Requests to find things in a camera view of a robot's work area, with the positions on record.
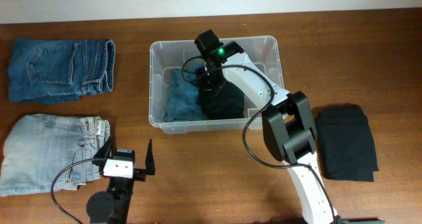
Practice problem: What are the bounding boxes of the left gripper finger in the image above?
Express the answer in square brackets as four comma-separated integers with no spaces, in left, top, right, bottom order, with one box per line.
[145,139,156,175]
[92,136,113,166]

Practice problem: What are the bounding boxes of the black garment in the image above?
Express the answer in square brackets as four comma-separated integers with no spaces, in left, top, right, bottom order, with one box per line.
[194,76,245,120]
[316,105,378,182]

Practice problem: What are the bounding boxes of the teal blue shirt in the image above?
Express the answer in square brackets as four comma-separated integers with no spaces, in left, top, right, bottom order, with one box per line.
[164,67,204,123]

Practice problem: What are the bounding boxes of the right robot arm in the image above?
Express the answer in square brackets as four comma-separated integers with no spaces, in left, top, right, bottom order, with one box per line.
[195,30,342,224]

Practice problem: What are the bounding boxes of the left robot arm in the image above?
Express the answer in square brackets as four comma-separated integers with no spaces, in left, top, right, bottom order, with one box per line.
[86,138,156,224]

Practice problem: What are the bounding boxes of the clear plastic storage container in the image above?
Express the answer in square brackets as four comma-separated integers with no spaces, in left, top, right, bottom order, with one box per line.
[149,36,288,134]

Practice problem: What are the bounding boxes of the light blue folded jeans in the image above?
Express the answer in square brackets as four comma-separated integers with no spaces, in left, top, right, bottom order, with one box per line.
[1,114,110,196]

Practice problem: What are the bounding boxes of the dark blue folded jeans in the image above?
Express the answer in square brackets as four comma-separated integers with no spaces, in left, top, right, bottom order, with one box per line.
[7,38,116,104]

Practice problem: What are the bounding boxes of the left black cable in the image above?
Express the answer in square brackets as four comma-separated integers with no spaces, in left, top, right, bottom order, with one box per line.
[50,157,100,224]

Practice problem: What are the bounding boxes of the black cable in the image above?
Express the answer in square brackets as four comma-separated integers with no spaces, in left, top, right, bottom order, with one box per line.
[50,157,100,224]
[180,55,337,224]

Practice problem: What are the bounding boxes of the right black cable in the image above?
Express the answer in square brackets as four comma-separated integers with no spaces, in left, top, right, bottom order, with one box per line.
[180,55,337,224]

